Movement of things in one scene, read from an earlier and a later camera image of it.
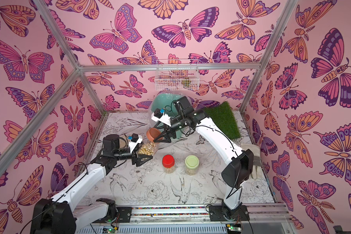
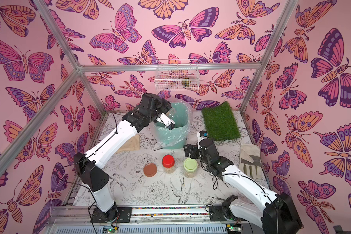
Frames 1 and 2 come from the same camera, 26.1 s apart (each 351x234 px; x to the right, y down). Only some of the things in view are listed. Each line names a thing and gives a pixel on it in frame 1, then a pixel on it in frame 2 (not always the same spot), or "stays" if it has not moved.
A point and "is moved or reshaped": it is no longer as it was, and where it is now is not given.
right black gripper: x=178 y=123 to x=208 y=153
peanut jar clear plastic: x=147 y=148 is moved or reshaped
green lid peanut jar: x=191 y=164 stays
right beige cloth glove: x=255 y=150 stays
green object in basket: x=186 y=82 stays
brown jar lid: x=152 y=133 to x=150 y=169
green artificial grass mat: x=223 y=115 stays
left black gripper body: x=123 y=155 to x=160 y=109
